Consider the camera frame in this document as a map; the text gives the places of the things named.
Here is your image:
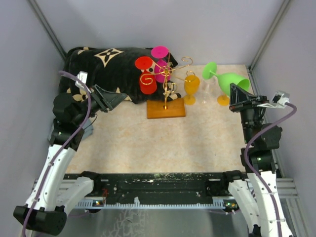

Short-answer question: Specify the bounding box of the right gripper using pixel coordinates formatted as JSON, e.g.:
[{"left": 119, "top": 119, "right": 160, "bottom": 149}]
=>
[{"left": 229, "top": 82, "right": 269, "bottom": 144}]

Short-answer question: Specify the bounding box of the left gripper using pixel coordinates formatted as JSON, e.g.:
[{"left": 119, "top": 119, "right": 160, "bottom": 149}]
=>
[{"left": 73, "top": 84, "right": 127, "bottom": 125}]

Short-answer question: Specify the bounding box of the green plastic wine glass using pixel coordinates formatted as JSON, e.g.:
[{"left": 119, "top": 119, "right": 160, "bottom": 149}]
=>
[{"left": 202, "top": 62, "right": 250, "bottom": 96}]

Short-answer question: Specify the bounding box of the red plastic wine glass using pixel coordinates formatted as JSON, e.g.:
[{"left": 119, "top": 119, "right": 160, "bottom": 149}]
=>
[{"left": 135, "top": 56, "right": 157, "bottom": 95}]

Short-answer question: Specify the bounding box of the pink plastic wine glass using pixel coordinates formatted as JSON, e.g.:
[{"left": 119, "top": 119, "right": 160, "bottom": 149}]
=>
[{"left": 151, "top": 45, "right": 169, "bottom": 83}]

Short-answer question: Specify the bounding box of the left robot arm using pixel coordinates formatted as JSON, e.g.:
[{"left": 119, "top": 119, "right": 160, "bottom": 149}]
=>
[{"left": 13, "top": 85, "right": 127, "bottom": 236}]

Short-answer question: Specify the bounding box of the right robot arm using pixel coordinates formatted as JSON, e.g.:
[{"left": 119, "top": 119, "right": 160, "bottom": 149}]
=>
[{"left": 220, "top": 83, "right": 297, "bottom": 237}]

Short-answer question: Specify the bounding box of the orange wine glass far right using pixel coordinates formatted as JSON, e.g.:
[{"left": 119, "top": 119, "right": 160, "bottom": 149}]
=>
[{"left": 217, "top": 94, "right": 230, "bottom": 106}]

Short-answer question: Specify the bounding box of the clear wine glass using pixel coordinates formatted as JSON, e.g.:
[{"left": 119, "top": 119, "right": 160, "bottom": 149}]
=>
[{"left": 201, "top": 77, "right": 216, "bottom": 104}]

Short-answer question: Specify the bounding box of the orange wine glass near rack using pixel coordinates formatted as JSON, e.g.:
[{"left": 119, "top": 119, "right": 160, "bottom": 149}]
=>
[{"left": 184, "top": 75, "right": 200, "bottom": 105}]

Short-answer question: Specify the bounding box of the grey cloth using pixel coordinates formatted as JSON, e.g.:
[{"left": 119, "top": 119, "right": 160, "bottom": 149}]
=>
[{"left": 47, "top": 119, "right": 94, "bottom": 141}]

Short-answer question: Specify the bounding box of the black floral pillow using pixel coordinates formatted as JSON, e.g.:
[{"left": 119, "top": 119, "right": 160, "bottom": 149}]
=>
[{"left": 58, "top": 46, "right": 182, "bottom": 104}]

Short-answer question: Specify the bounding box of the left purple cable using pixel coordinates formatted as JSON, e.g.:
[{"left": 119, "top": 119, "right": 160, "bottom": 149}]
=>
[{"left": 21, "top": 70, "right": 99, "bottom": 237}]

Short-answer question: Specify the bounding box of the purple cable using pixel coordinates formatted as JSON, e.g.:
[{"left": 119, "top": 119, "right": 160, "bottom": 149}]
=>
[
  {"left": 243, "top": 102, "right": 297, "bottom": 237},
  {"left": 21, "top": 70, "right": 99, "bottom": 237}
]

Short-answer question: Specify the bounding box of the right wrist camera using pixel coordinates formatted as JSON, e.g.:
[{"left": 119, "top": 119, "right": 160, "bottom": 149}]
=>
[{"left": 258, "top": 90, "right": 290, "bottom": 109}]

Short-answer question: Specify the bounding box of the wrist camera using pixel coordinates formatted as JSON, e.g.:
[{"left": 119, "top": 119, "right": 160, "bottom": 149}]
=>
[
  {"left": 258, "top": 90, "right": 290, "bottom": 109},
  {"left": 75, "top": 71, "right": 88, "bottom": 90}
]

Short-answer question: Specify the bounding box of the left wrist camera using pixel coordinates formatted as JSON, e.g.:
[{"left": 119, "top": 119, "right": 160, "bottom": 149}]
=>
[{"left": 75, "top": 71, "right": 88, "bottom": 90}]

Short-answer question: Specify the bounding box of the gold wire glass rack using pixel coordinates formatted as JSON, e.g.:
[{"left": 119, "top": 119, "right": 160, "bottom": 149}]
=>
[{"left": 147, "top": 60, "right": 186, "bottom": 119}]

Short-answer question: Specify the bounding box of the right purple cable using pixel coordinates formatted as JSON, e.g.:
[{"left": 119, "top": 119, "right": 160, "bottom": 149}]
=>
[{"left": 243, "top": 102, "right": 297, "bottom": 237}]

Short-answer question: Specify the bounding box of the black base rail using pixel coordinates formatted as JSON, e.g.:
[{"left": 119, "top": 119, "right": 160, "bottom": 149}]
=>
[{"left": 76, "top": 172, "right": 239, "bottom": 213}]

